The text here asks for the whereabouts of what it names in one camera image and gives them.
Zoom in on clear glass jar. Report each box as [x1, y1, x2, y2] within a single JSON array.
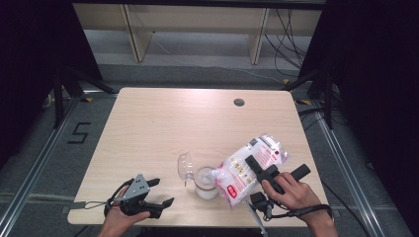
[[194, 165, 220, 200]]

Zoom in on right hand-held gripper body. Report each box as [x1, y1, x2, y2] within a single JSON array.
[[244, 163, 312, 237]]

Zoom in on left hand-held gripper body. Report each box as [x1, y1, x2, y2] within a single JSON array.
[[120, 173, 165, 219]]

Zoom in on light wooden shelf unit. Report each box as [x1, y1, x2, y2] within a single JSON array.
[[70, 3, 325, 65]]

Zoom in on white granules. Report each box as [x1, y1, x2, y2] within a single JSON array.
[[196, 170, 219, 199]]

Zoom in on black cable bundle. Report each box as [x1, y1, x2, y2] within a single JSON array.
[[264, 9, 312, 78]]

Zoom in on thin black cord loop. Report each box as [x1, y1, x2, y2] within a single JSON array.
[[83, 200, 112, 210]]

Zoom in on black wrist strap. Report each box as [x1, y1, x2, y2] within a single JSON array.
[[268, 202, 334, 222], [103, 177, 136, 216]]

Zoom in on metal floor rail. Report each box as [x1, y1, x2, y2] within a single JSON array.
[[314, 108, 386, 237], [0, 95, 82, 228]]

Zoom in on black floor cable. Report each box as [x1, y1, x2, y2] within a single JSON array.
[[320, 181, 374, 237]]

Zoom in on red and white plastic bag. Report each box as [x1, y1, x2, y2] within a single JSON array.
[[211, 132, 290, 209]]

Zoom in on person's right hand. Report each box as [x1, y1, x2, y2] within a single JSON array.
[[261, 171, 327, 227]]

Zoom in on black curtain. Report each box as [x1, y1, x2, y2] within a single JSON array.
[[300, 0, 419, 231], [0, 0, 103, 169]]

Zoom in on clear jar lid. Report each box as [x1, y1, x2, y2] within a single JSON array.
[[177, 151, 196, 186]]

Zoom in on black metal stand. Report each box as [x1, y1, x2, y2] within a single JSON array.
[[52, 65, 117, 129], [282, 68, 334, 130]]

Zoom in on person's left hand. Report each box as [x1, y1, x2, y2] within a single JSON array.
[[101, 186, 152, 232]]

